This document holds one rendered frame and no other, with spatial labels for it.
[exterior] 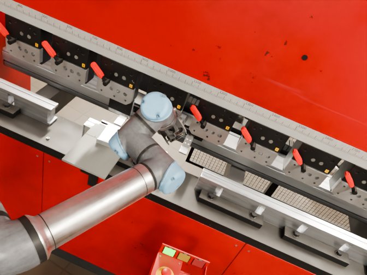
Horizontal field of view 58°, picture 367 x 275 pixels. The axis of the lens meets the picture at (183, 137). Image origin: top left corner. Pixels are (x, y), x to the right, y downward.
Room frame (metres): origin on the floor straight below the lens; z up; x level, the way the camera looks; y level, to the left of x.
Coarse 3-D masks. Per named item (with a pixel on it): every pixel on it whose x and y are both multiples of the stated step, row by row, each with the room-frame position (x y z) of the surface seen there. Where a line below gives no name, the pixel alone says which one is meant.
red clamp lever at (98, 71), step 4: (92, 64) 1.02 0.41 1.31; (96, 64) 1.03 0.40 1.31; (92, 68) 1.02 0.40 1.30; (96, 68) 1.02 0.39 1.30; (96, 72) 1.02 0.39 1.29; (100, 72) 1.02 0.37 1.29; (100, 76) 1.02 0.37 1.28; (104, 80) 1.02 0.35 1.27; (108, 80) 1.03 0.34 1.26; (104, 84) 1.01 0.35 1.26
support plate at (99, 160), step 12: (96, 132) 1.02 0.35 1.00; (84, 144) 0.93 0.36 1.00; (96, 144) 0.96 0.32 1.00; (72, 156) 0.85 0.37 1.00; (84, 156) 0.87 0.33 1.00; (96, 156) 0.89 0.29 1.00; (108, 156) 0.92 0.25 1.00; (84, 168) 0.82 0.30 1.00; (96, 168) 0.84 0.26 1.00; (108, 168) 0.86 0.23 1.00
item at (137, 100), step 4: (140, 96) 1.34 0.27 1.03; (136, 100) 1.29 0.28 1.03; (140, 100) 1.31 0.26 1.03; (136, 104) 1.28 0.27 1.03; (136, 108) 1.27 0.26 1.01; (120, 116) 1.17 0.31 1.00; (116, 120) 1.14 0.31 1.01; (120, 120) 1.15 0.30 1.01; (124, 120) 1.16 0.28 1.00; (116, 124) 1.12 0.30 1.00; (120, 124) 1.12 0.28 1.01
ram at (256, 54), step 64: (64, 0) 1.07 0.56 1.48; (128, 0) 1.05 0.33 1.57; (192, 0) 1.04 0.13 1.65; (256, 0) 1.03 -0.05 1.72; (320, 0) 1.03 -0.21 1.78; (128, 64) 1.05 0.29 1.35; (192, 64) 1.04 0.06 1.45; (256, 64) 1.03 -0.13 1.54; (320, 64) 1.02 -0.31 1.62; (320, 128) 1.01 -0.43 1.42
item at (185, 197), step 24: (0, 120) 1.00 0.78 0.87; (24, 120) 1.05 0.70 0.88; (48, 144) 0.97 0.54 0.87; (72, 144) 1.02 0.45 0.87; (120, 168) 1.00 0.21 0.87; (192, 192) 1.02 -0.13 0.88; (192, 216) 0.92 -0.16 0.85; (216, 216) 0.94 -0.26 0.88; (240, 240) 0.91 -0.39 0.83; (264, 240) 0.92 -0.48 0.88; (312, 264) 0.90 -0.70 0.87; (336, 264) 0.94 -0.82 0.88; (360, 264) 1.00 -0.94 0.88
